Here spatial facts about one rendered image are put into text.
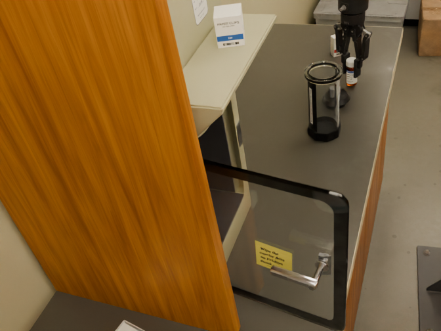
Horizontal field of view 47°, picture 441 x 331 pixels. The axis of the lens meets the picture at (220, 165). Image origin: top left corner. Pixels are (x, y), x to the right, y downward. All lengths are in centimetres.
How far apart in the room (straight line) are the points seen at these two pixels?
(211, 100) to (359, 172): 77
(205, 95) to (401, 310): 169
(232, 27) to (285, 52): 113
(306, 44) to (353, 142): 63
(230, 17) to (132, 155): 30
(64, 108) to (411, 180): 226
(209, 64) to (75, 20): 29
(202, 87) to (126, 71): 18
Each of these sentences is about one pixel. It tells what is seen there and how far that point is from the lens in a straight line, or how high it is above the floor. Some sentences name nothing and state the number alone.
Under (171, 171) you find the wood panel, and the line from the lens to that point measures 83.
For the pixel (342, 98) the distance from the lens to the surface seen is 173.
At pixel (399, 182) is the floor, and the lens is 284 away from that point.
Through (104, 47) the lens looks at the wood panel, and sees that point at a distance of 73.
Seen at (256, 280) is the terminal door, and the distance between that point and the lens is 110.
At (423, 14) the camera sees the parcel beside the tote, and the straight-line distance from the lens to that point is 379.
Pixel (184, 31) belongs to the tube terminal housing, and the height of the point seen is 156.
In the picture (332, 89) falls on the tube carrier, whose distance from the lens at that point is 151.
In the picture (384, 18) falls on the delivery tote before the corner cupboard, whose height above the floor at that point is 31.
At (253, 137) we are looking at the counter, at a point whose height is 94.
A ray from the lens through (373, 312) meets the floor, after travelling 233.
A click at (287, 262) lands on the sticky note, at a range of 100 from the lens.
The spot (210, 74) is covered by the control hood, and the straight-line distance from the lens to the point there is 90.
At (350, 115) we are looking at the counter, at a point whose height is 94.
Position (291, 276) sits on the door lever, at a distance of 94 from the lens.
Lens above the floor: 197
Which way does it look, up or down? 41 degrees down
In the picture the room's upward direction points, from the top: 11 degrees counter-clockwise
